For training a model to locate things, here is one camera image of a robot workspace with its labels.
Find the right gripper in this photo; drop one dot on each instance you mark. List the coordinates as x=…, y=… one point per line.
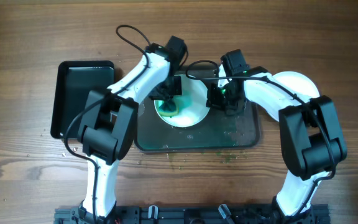
x=217, y=97

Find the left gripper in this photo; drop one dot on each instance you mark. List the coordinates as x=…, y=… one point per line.
x=168, y=90

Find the green and yellow sponge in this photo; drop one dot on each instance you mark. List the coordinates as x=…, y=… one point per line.
x=168, y=108

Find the white plate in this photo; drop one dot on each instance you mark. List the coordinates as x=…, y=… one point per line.
x=274, y=98
x=191, y=104

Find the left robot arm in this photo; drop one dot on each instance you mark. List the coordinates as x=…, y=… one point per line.
x=108, y=124

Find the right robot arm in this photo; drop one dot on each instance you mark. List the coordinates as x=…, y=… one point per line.
x=311, y=137

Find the dark grey serving tray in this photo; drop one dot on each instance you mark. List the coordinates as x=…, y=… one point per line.
x=215, y=131

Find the black rectangular sponge tray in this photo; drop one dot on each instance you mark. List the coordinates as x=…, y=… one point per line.
x=75, y=79

